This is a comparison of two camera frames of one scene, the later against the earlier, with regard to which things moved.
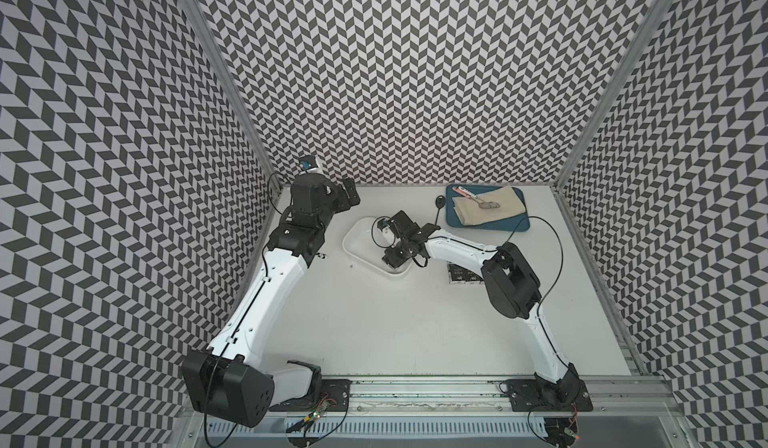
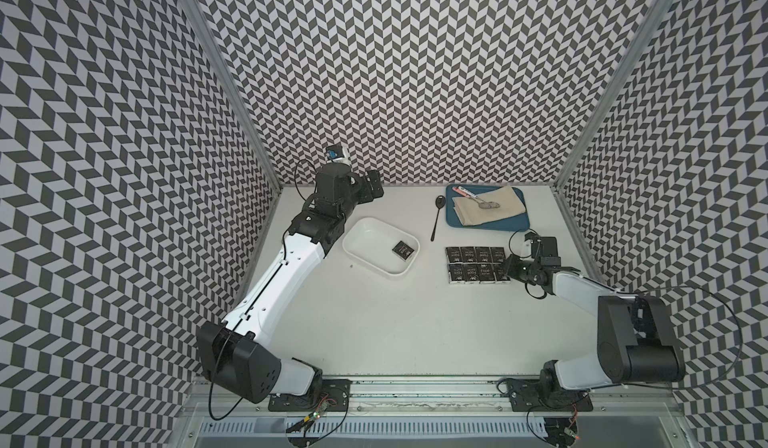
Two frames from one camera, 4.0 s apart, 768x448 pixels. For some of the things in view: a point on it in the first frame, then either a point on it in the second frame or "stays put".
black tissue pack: [457, 272] stays put
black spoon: [440, 202] stays put
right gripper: [396, 261] -> [513, 259]
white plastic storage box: [366, 242] stays put
